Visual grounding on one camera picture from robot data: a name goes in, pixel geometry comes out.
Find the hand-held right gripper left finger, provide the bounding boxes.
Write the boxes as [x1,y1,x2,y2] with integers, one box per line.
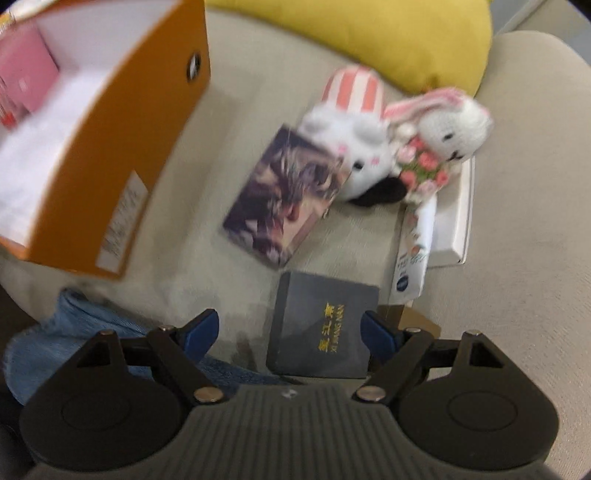
[76,309,227,406]

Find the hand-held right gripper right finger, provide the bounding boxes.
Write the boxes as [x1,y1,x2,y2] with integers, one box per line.
[353,311,506,402]

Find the brown cardboard box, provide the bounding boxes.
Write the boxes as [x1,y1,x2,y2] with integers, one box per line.
[379,302,441,342]

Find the dark grey box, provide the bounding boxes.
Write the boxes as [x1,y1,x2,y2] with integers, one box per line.
[266,271,380,379]

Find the white printed card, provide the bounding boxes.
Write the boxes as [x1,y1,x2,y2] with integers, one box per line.
[392,198,437,305]

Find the orange storage box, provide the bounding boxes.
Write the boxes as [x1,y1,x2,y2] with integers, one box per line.
[0,0,212,281]

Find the white plush with striped hat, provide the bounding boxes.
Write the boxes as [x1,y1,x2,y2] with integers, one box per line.
[298,66,404,206]

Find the blue denim cloth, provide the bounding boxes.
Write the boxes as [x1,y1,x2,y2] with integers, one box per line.
[4,288,278,407]

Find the white tray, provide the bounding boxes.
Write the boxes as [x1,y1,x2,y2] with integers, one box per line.
[429,157,476,268]

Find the dark printed booklet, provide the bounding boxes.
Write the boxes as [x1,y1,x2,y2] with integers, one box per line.
[223,124,352,268]

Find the beige sofa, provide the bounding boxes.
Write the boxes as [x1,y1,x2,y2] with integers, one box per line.
[0,9,591,480]

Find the yellow pillow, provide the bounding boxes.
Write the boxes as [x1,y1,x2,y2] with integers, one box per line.
[205,0,492,97]

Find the pink packet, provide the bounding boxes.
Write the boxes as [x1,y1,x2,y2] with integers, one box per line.
[0,23,61,130]

